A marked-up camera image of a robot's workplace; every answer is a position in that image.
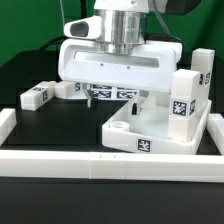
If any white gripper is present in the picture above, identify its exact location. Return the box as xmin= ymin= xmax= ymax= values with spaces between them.
xmin=58 ymin=39 xmax=182 ymax=115

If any white desk top tray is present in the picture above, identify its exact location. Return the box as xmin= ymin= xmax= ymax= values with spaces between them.
xmin=102 ymin=93 xmax=211 ymax=155

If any white marker sheet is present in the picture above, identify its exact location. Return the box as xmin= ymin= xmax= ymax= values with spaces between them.
xmin=91 ymin=85 xmax=137 ymax=101

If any white right fence block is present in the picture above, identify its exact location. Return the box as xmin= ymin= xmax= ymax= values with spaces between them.
xmin=207 ymin=113 xmax=224 ymax=156

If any white fence block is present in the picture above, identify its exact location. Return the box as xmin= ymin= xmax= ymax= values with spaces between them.
xmin=207 ymin=113 xmax=224 ymax=156
xmin=0 ymin=108 xmax=17 ymax=146

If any white left fence block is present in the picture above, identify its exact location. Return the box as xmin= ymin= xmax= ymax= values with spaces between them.
xmin=0 ymin=108 xmax=17 ymax=146

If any white front fence bar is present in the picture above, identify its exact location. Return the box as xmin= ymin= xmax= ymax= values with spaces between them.
xmin=0 ymin=150 xmax=224 ymax=183

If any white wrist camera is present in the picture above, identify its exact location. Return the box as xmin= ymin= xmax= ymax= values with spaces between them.
xmin=64 ymin=16 xmax=102 ymax=40

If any black cable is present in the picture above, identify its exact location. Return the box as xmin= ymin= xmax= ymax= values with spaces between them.
xmin=39 ymin=35 xmax=69 ymax=52

